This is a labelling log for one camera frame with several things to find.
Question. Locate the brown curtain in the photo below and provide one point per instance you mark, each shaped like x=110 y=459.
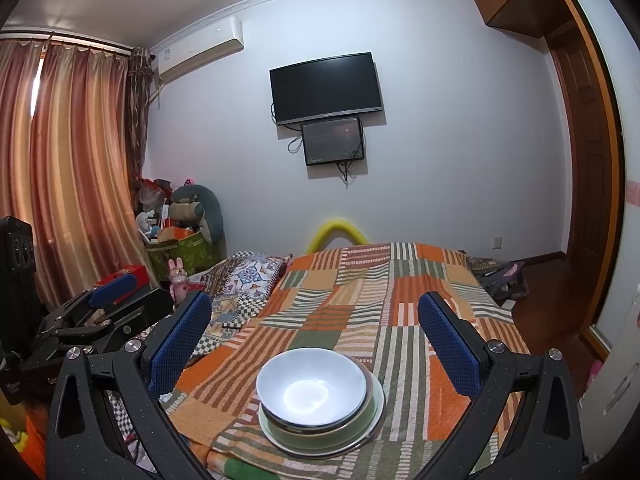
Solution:
x=139 y=110

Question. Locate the red plastic bag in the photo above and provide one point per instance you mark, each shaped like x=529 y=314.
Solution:
x=152 y=192

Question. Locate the dark bag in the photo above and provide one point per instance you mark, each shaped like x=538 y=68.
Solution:
x=500 y=275

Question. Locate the white wall socket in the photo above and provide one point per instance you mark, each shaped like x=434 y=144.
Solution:
x=497 y=243

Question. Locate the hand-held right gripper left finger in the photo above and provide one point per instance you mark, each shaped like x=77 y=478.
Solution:
x=180 y=340

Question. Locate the white plate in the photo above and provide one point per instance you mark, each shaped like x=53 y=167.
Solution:
x=325 y=455

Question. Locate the patterned quilt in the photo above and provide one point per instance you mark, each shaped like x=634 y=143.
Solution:
x=245 y=275

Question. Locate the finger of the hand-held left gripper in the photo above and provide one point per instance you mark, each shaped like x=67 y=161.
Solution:
x=115 y=287
x=95 y=332

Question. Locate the grey plush toy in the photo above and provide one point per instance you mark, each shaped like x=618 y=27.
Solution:
x=200 y=210

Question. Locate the yellow plush toy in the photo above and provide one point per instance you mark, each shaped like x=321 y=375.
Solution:
x=15 y=435

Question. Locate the black wall television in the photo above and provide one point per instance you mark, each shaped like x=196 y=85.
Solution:
x=325 y=87

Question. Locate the orange striped curtain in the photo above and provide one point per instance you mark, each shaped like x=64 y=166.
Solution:
x=65 y=160

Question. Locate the yellow foam tube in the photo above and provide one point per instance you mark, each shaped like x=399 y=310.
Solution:
x=337 y=225

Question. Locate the red box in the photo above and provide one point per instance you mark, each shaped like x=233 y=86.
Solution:
x=125 y=271

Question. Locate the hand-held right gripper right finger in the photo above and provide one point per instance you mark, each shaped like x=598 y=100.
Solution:
x=447 y=345

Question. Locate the brown wooden door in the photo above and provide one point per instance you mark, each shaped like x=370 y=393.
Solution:
x=585 y=160

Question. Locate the striped patchwork blanket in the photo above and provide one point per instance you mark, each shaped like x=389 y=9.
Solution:
x=350 y=305

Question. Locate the white air conditioner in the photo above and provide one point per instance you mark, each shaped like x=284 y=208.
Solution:
x=200 y=47

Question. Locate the white bowl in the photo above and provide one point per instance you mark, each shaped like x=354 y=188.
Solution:
x=310 y=385

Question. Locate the white cabinet with stickers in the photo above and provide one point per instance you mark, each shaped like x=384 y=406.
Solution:
x=620 y=400

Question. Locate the pink rabbit toy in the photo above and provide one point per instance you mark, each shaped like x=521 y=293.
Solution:
x=177 y=280

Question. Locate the small black wall monitor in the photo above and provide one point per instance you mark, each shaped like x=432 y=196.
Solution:
x=332 y=140

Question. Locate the green plate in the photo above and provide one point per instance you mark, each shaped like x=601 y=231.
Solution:
x=280 y=437

